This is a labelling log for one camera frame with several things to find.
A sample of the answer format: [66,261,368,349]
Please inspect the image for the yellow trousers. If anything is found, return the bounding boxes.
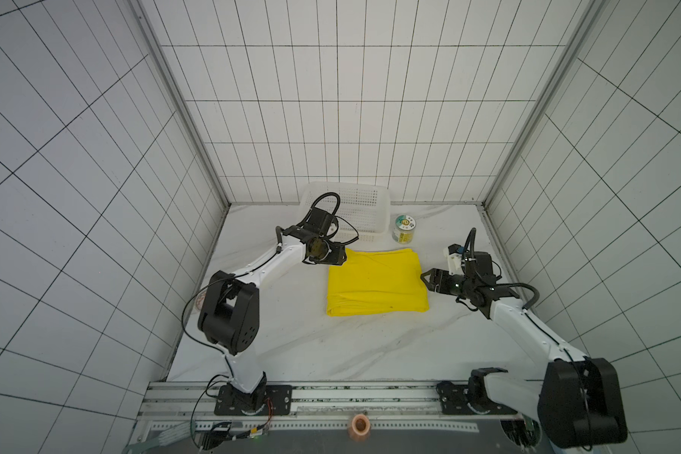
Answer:
[327,249,429,317]

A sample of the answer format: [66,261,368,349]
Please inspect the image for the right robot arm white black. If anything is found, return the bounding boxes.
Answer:
[420,244,628,448]

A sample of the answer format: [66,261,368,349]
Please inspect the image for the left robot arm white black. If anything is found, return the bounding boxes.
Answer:
[183,192,357,414]

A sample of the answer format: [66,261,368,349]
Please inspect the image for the white plastic basket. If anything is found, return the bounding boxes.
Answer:
[297,182,391,242]

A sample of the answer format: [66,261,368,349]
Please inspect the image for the small jar yellow label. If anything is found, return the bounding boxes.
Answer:
[393,215,416,244]

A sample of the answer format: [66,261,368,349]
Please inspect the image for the brown tape roll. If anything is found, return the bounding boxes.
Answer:
[348,414,371,442]

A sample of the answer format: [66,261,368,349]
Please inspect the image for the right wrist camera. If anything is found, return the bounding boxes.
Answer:
[446,244,466,275]

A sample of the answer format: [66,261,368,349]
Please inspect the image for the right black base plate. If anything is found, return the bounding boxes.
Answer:
[435,380,518,416]

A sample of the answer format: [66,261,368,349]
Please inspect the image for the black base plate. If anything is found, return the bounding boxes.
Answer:
[435,380,518,416]
[214,384,292,416]

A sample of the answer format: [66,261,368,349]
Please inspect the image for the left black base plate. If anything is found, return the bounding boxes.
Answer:
[214,384,292,416]

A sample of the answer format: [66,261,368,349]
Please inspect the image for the small circuit board with cables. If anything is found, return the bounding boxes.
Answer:
[196,422,270,451]

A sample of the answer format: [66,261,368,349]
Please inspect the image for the aluminium mounting rail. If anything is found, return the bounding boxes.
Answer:
[126,378,550,453]

